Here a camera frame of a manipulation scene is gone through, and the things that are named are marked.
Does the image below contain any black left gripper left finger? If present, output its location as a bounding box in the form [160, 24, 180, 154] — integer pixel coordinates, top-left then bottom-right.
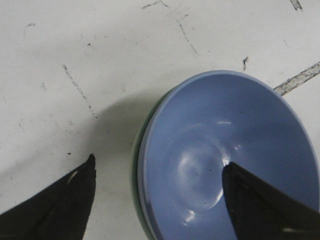
[0, 154, 96, 240]

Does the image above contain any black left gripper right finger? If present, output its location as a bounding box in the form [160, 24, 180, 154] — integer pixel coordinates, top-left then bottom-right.
[222, 162, 320, 240]

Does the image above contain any green bowl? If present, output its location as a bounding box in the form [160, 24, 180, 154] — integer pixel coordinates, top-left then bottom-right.
[130, 99, 162, 240]

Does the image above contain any blue bowl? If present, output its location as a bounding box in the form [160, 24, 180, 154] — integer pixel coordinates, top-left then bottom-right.
[140, 70, 320, 240]

